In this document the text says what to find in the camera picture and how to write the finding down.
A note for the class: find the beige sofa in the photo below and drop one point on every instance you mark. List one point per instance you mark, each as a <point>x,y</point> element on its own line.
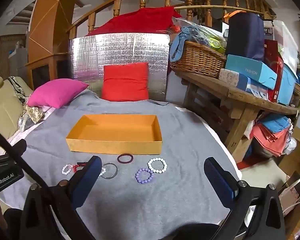
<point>2,105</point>

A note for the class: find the grey blanket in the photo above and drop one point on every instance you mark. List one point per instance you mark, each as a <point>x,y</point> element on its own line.
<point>165,205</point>

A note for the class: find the pink pillow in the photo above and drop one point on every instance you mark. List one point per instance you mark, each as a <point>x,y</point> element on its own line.
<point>55,92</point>

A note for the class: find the red cloth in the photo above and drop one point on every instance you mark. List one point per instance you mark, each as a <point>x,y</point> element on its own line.
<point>140,22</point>

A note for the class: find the cardboard boxes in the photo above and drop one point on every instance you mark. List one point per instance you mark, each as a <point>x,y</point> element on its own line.
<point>297,155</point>

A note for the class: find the blue cloth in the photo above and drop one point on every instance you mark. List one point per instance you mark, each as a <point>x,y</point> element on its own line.
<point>178,45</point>

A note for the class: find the clear bag with green items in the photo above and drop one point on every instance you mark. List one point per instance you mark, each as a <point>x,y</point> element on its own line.
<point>215,42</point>

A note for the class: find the orange wooden cabinet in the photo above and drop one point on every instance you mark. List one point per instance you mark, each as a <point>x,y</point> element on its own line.
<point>47,17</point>

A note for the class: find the red box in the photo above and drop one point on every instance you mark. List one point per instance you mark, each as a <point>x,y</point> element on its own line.
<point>277,80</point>

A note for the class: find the orange cardboard box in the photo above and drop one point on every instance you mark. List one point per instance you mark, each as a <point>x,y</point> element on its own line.
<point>115,145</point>

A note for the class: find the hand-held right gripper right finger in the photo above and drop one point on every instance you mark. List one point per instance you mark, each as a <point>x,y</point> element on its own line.
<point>216,178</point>

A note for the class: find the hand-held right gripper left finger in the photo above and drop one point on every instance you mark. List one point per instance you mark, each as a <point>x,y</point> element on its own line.
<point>90,176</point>

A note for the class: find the wooden table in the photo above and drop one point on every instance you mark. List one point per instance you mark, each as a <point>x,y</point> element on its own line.
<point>240,97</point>

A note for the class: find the silver foil insulation panel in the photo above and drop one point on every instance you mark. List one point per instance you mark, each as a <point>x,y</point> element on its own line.
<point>130,47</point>

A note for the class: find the light blue cardboard box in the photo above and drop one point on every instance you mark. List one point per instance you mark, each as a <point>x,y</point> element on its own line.
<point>250,70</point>

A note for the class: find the rattan cabinet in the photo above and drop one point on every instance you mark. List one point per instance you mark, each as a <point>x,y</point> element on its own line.
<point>5,45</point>

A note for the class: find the dark maroon bangle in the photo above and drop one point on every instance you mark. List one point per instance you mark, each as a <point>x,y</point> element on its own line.
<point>125,163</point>

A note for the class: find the blue fabric bag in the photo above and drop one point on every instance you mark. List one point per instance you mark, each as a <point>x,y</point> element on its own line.
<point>275,122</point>

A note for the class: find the white patterned box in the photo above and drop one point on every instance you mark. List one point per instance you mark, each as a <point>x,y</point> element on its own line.
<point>230,76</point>

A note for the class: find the black and white patterned cloth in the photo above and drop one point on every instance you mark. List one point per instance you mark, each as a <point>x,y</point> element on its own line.
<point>17,90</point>

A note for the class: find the white floral paper bag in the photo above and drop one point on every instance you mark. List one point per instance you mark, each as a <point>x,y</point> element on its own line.
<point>290,195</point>

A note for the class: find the red pillow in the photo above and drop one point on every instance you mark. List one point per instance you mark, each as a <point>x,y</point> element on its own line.
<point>125,82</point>

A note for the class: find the navy blue bag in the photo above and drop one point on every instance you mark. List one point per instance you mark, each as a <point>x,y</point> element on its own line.
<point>245,35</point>

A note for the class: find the silver metal bangle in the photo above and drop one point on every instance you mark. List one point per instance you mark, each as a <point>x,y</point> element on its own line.
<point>116,171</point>

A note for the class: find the clear plastic storage bin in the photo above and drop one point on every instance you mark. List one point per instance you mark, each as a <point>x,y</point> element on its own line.
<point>285,40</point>

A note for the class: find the wooden stair railing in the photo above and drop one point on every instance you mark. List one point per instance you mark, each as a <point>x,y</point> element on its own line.
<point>117,7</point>

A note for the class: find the coral fabric bags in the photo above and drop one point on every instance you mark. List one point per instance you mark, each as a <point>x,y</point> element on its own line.
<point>267,137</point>

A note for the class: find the blue and white box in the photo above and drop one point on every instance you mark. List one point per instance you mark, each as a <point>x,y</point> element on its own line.
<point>257,91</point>

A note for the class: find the large wicker basket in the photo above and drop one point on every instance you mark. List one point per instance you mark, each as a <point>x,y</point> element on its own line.
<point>197,60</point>

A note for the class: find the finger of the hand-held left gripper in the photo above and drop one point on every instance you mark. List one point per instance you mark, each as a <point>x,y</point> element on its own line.
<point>21,146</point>

